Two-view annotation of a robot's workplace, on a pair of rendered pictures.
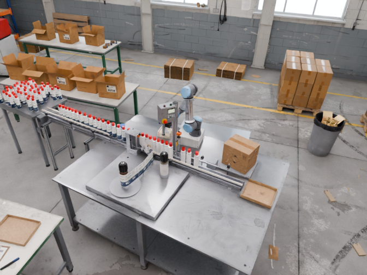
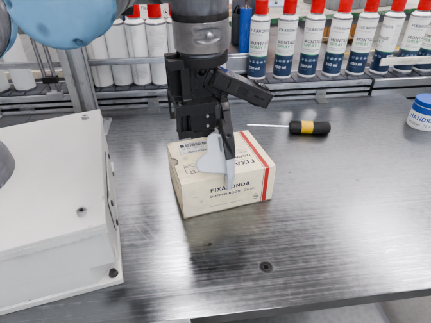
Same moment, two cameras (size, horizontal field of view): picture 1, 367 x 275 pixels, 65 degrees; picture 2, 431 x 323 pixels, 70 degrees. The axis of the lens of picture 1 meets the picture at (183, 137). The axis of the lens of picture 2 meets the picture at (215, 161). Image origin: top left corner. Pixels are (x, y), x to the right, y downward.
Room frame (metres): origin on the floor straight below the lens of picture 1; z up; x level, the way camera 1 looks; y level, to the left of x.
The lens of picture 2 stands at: (3.35, -0.03, 1.21)
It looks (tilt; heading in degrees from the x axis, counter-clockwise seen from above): 36 degrees down; 146
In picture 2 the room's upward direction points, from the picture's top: straight up
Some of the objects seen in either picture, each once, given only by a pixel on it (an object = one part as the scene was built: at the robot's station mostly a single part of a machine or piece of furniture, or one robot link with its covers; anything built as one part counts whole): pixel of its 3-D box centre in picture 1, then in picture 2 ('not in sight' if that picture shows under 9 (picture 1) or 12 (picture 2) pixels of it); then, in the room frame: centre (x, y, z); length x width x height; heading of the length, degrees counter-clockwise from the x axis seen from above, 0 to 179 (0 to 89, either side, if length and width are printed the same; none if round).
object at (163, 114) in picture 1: (166, 113); not in sight; (2.60, 0.18, 1.38); 0.17 x 0.10 x 0.19; 118
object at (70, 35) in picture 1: (67, 33); not in sight; (6.63, 2.70, 0.97); 0.42 x 0.39 x 0.37; 161
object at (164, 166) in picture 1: (164, 164); not in sight; (2.19, 0.18, 1.03); 0.09 x 0.09 x 0.30
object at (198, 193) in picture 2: (165, 132); (218, 170); (2.99, 0.23, 0.87); 0.16 x 0.12 x 0.07; 73
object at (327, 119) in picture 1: (331, 124); not in sight; (3.91, -2.33, 0.50); 0.42 x 0.41 x 0.28; 73
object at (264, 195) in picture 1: (259, 192); not in sight; (2.03, -0.76, 0.85); 0.30 x 0.26 x 0.04; 63
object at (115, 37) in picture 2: (162, 147); (117, 45); (2.53, 0.23, 0.98); 0.05 x 0.05 x 0.20
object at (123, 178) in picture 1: (124, 174); not in sight; (2.02, 0.55, 1.04); 0.09 x 0.09 x 0.29
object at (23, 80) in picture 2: (183, 155); (11, 49); (2.41, 0.00, 0.98); 0.05 x 0.05 x 0.20
